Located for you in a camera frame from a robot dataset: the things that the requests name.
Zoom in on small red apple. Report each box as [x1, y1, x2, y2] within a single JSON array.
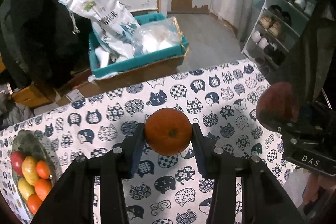
[[256, 82, 299, 122]]

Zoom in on large orange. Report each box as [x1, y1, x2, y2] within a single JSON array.
[[34, 178, 52, 201]]

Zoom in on small mandarin orange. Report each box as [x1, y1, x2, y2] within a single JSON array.
[[27, 194, 42, 215]]

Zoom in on medium orange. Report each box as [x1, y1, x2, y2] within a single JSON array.
[[36, 160, 51, 180]]

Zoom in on small green-yellow pear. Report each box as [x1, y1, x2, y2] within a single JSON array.
[[18, 177, 35, 201]]

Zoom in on large red apple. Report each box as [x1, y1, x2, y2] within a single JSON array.
[[10, 151, 25, 176]]

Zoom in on small orange tangerine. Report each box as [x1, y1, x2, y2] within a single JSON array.
[[144, 107, 193, 156]]

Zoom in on cat-print white tablecloth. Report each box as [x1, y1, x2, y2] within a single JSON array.
[[1, 60, 295, 223]]

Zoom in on green patterned glass plate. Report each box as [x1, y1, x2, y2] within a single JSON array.
[[10, 129, 58, 219]]

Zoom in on grey clothes pile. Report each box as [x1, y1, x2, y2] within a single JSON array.
[[0, 84, 34, 130]]

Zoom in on teal cardboard box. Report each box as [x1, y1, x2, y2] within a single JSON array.
[[88, 12, 190, 79]]

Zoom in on grey shoe rack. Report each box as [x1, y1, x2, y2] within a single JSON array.
[[242, 0, 318, 69]]

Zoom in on clear plastic bag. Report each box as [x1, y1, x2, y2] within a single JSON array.
[[132, 17, 182, 56]]

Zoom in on dark hanging coats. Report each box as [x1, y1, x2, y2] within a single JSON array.
[[1, 0, 92, 89]]

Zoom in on white printed drawstring bag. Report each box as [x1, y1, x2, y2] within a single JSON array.
[[59, 0, 139, 60]]

